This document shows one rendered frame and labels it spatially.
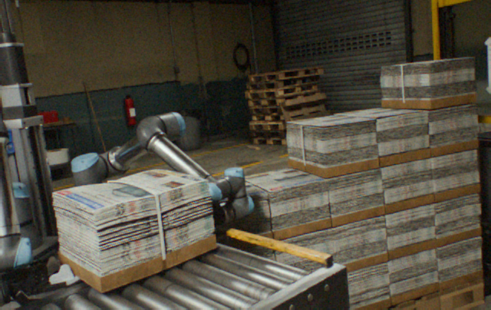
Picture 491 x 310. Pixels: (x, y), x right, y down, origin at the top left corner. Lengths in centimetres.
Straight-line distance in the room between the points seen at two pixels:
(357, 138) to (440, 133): 48
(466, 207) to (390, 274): 53
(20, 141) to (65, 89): 673
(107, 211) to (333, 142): 118
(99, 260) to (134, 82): 802
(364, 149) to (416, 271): 70
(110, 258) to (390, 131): 146
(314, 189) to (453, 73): 92
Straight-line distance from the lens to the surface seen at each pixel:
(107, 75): 902
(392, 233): 244
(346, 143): 221
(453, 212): 265
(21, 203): 180
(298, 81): 885
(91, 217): 131
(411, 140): 241
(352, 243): 231
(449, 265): 273
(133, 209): 134
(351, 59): 999
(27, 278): 150
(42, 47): 866
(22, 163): 201
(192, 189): 143
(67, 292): 145
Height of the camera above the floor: 133
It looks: 9 degrees down
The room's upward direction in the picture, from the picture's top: 6 degrees counter-clockwise
